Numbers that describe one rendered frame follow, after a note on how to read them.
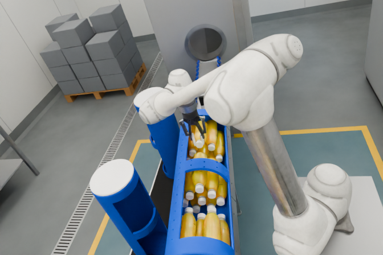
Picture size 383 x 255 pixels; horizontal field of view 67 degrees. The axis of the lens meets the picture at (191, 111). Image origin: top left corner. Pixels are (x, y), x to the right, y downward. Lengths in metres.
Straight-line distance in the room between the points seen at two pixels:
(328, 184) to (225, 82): 0.60
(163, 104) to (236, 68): 0.49
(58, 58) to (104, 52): 0.78
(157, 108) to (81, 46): 3.43
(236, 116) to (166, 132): 1.77
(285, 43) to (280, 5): 5.08
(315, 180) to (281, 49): 0.55
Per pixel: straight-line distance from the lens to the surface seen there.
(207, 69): 2.76
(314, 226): 1.08
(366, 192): 1.50
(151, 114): 1.20
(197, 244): 1.19
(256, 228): 2.61
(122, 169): 1.86
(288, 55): 0.82
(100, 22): 4.72
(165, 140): 2.51
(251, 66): 0.76
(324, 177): 1.17
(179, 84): 1.27
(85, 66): 4.71
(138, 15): 6.30
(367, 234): 1.40
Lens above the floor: 2.25
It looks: 36 degrees down
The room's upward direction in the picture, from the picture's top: 17 degrees counter-clockwise
